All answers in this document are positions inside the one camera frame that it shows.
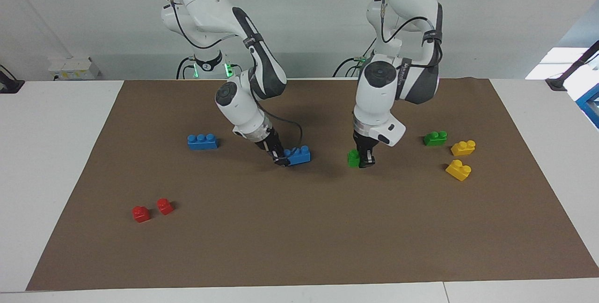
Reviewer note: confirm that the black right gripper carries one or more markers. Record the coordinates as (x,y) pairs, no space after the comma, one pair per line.
(270,141)

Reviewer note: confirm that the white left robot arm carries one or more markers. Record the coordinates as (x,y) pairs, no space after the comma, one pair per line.
(379,97)

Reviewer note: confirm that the brown table mat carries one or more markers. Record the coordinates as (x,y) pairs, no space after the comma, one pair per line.
(327,228)

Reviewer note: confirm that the black slanted stand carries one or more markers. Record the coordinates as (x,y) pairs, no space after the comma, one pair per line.
(557,83)

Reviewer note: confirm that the red one-stud toy block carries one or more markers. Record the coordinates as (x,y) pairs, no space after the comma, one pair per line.
(141,214)
(164,207)

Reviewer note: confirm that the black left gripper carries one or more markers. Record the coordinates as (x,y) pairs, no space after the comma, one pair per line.
(365,141)

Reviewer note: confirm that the green two-stud toy block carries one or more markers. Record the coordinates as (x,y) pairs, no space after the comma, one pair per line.
(435,139)
(353,158)

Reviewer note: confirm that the blue three-stud toy block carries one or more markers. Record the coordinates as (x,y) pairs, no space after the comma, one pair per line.
(300,155)
(202,142)

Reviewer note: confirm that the blue frame object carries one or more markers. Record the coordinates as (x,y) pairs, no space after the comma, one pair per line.
(590,104)

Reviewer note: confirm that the black stand foot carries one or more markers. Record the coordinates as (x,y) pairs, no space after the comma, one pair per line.
(9,86)

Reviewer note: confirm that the white power strip box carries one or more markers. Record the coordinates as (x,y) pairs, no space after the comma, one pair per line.
(75,66)

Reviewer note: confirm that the yellow two-stud toy block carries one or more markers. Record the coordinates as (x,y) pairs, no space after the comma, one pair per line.
(462,148)
(457,170)

